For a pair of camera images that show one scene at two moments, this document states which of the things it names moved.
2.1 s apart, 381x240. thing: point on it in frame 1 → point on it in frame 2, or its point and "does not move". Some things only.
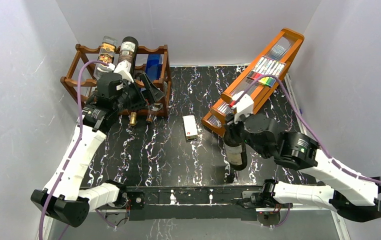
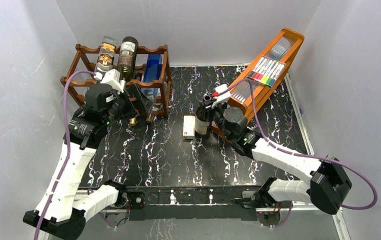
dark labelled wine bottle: (129, 51) does not move
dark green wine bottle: (235, 146) → (202, 128)
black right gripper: (232, 126) → (211, 111)
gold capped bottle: (133, 117) does not move
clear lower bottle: (153, 108) does not move
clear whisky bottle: (107, 52) does not move
